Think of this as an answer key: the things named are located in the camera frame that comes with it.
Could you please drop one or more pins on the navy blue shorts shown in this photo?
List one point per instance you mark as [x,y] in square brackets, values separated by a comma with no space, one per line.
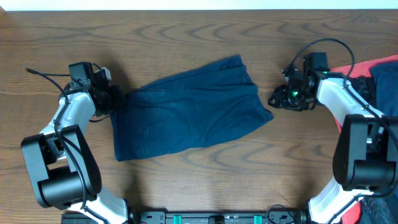
[210,105]

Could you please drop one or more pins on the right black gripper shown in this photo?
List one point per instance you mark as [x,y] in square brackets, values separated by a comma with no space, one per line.
[283,93]

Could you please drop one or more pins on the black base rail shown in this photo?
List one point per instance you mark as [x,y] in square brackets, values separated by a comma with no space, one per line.
[276,214]

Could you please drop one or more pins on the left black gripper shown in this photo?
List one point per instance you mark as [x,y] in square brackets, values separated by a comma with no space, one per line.
[119,101]

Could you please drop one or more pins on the blue garment in pile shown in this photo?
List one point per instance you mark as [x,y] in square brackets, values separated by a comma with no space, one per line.
[385,79]

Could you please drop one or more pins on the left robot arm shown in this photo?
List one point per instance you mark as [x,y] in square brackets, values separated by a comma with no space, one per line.
[61,167]

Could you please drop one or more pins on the red cloth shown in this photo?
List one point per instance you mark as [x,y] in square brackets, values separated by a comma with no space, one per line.
[353,215]

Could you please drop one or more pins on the black patterned garment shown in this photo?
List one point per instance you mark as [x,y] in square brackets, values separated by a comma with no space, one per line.
[374,210]

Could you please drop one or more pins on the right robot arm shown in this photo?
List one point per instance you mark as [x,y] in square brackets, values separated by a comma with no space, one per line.
[365,158]

